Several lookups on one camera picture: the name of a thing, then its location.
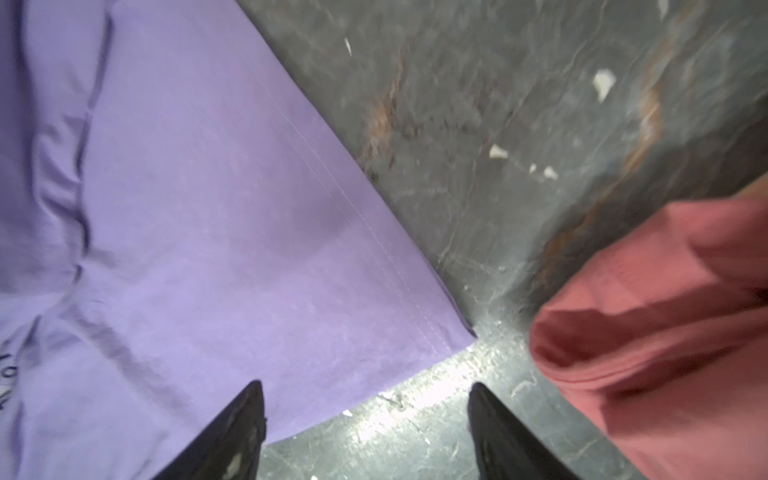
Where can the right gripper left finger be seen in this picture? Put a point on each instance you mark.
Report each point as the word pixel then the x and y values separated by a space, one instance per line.
pixel 229 447

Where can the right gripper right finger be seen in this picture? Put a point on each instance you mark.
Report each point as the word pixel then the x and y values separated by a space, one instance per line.
pixel 505 449

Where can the purple SHINE t-shirt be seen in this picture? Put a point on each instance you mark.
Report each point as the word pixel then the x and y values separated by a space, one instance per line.
pixel 177 222

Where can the folded pink t-shirt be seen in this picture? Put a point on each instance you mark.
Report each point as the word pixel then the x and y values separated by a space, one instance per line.
pixel 660 340

